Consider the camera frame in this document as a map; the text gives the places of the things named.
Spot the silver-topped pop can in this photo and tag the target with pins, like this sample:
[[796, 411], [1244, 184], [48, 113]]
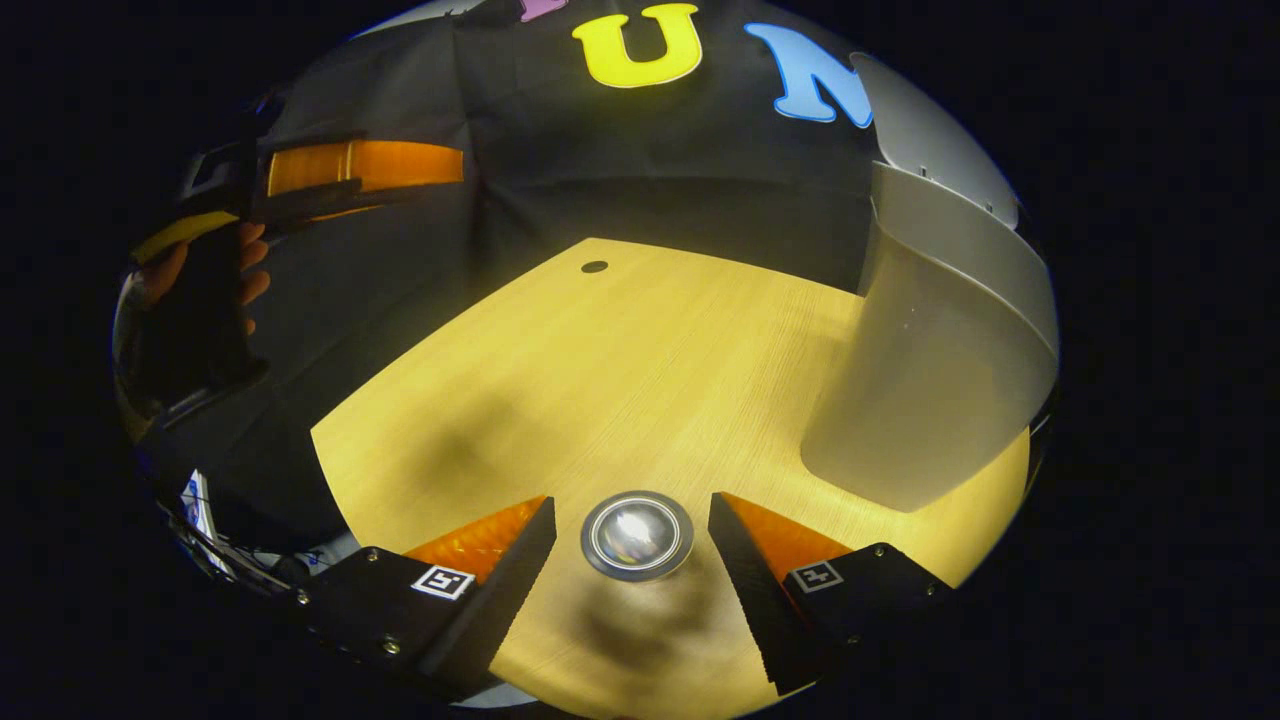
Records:
[[637, 535]]

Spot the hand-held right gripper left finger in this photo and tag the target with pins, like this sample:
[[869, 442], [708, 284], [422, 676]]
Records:
[[505, 590]]

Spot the black backdrop cloth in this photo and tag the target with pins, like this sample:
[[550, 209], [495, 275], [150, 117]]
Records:
[[600, 150]]

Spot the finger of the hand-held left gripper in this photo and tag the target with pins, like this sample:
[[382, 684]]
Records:
[[380, 165]]

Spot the white desktop garbage bin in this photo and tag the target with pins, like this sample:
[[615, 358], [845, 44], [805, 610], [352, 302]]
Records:
[[930, 380]]

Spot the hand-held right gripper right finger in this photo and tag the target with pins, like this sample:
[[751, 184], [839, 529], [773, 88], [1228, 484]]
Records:
[[748, 600]]

